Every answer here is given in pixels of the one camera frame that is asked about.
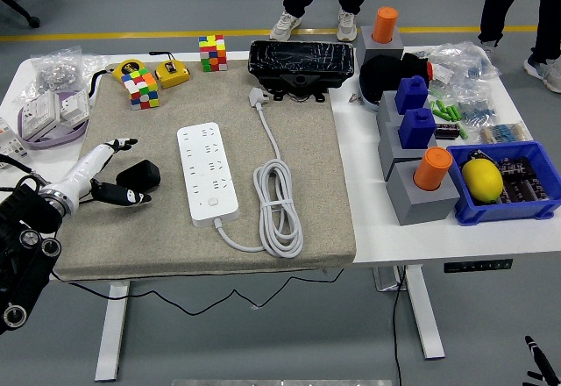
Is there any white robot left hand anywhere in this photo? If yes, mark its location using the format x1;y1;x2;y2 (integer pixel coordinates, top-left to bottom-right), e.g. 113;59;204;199
41;138;153;212

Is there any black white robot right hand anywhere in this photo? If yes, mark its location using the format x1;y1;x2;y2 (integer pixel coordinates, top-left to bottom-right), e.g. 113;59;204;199
524;334;561;386

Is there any black plug adapter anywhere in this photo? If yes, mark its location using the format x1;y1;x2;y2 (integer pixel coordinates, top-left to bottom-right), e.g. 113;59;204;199
116;160;161;193

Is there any white power strip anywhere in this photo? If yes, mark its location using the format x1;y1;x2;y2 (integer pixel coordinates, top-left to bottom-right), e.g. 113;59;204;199
176;121;241;228

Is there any purple tray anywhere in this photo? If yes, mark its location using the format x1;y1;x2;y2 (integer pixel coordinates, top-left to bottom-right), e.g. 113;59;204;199
17;89;91;149

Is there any white socket box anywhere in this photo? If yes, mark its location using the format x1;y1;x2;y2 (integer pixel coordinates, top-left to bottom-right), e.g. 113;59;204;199
59;89;91;124
21;91;60;139

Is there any white circuit breaker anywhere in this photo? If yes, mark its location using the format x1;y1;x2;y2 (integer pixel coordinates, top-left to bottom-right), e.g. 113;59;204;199
0;117;30;170

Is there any clear bag of metal parts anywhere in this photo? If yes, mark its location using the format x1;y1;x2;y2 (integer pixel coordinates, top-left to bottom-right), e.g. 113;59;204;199
12;46;109;106

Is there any scrambled colour puzzle cube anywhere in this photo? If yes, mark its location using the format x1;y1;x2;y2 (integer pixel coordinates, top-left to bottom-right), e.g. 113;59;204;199
121;68;162;111

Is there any black table control panel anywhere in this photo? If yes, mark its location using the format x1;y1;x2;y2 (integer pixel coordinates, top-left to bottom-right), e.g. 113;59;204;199
443;258;514;274

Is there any round yellow tape measure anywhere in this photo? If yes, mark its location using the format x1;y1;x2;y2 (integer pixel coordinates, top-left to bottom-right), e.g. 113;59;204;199
89;58;148;99

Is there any white table leg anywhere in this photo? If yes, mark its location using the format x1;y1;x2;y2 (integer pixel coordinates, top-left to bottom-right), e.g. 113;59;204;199
402;266;447;360
95;280;131;382

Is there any small yellow tape measure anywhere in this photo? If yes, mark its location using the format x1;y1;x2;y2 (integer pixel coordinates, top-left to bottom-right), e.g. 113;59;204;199
150;50;191;89

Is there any blue plastic bin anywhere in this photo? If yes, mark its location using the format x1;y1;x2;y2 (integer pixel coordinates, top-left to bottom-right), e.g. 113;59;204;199
445;140;561;226

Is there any dark brown capacitor pack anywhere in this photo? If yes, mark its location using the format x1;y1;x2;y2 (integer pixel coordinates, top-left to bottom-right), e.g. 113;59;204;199
497;156;551;204

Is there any tall scrambled puzzle cube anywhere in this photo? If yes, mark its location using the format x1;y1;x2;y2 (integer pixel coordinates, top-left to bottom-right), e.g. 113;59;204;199
198;34;228;73

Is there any yellow lemon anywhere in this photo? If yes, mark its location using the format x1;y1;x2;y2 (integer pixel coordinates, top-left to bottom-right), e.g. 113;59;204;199
461;159;504;205

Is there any grey square block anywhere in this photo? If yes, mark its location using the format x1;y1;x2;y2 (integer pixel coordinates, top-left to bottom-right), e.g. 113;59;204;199
385;161;461;227
355;25;404;67
377;120;438;182
375;90;433;128

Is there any small black clip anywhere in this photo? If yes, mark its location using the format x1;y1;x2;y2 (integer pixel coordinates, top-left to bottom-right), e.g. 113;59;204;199
466;149;499;168

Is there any orange cylinder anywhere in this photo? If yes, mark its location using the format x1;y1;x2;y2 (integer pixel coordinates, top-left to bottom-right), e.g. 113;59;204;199
372;6;399;45
413;147;453;192

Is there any clear bag of taped resistors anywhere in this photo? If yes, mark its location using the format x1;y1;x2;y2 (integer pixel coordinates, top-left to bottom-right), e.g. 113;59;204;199
477;121;534;146

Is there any grey-brown mat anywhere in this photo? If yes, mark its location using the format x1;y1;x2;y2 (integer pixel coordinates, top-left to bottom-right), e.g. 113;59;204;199
52;59;357;282

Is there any black device in plastic wrap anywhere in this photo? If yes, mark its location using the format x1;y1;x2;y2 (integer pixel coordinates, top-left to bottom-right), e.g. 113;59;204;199
247;39;355;103

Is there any clear bag of blue resistors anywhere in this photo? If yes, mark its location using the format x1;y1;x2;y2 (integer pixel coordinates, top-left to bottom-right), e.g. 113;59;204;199
451;82;499;126

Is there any blue block with knob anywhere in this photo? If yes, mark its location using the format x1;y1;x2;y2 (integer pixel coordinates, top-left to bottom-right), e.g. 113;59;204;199
394;75;429;115
397;108;437;149

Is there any small white carton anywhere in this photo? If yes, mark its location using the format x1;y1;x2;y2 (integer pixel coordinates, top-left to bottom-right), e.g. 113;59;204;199
431;63;455;84

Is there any white bowl with blue rim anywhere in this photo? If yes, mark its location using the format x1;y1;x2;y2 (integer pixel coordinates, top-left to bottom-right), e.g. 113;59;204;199
358;82;381;113

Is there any large clear bag of resistors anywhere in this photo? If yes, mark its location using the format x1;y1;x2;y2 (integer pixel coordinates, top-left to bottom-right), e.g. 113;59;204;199
427;41;501;93

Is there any black cloth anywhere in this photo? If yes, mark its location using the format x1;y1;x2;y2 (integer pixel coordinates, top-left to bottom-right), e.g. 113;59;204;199
359;52;435;106

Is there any black hanging cable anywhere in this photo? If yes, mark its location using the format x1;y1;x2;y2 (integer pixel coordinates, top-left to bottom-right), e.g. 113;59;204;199
391;267;407;386

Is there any thin black plug cord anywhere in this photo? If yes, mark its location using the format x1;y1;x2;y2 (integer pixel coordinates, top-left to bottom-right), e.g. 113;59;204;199
49;197;346;317

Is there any white power strip cord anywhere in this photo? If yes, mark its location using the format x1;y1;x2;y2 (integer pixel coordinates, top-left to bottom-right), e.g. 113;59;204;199
214;87;304;259

